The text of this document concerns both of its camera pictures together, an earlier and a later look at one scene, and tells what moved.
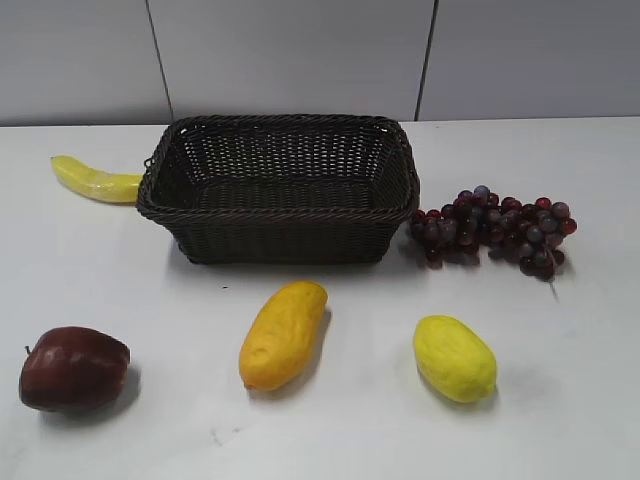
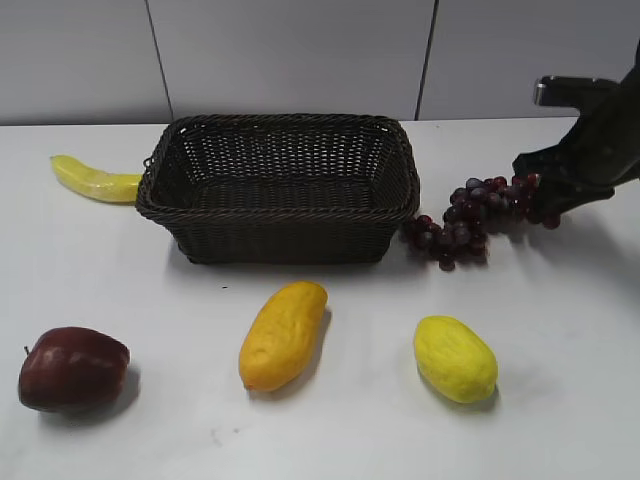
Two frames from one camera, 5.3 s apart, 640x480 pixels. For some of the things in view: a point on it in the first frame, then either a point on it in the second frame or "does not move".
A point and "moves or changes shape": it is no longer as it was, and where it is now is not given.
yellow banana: x=86 y=181 does not move
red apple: x=71 y=369 does not move
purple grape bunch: x=506 y=229 moves or changes shape
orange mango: x=281 y=336 does not move
